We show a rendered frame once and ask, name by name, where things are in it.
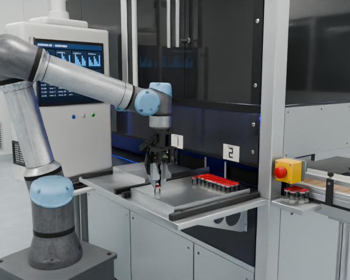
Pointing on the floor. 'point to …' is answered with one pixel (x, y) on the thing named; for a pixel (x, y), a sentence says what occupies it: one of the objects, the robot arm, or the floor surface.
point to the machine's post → (271, 134)
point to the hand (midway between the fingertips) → (156, 183)
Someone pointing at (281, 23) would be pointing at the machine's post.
